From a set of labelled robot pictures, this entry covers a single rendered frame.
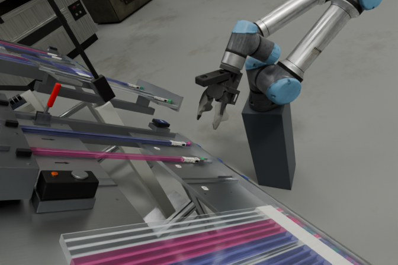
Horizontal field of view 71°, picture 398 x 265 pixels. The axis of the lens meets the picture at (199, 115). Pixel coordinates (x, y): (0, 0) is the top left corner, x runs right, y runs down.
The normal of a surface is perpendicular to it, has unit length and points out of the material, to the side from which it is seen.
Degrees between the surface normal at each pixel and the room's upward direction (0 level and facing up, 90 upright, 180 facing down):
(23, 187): 90
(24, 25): 90
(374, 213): 0
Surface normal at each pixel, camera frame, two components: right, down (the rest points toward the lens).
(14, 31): 0.88, 0.06
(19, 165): 0.35, -0.92
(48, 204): 0.62, 0.35
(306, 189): -0.27, -0.74
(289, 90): 0.24, 0.62
